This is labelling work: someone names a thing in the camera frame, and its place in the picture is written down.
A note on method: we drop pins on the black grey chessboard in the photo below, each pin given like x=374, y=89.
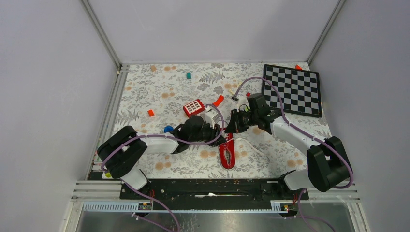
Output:
x=298, y=89

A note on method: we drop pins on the blue plastic toy piece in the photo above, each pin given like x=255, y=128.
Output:
x=168, y=129

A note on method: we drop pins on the floral patterned table mat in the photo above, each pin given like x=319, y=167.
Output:
x=165, y=90

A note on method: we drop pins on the red white window brick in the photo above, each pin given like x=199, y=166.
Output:
x=193, y=108

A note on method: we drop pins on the red canvas sneaker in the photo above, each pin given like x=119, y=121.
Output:
x=227, y=151

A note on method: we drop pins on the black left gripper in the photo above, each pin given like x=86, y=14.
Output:
x=214, y=131

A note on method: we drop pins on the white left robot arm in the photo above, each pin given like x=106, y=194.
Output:
x=122, y=151

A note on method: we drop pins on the orange red curved block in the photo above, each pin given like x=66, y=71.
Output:
x=218, y=101

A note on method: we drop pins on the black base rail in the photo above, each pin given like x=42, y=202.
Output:
x=220, y=194

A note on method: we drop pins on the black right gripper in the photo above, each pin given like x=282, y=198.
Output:
x=235, y=126

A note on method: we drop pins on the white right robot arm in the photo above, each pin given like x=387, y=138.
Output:
x=327, y=164

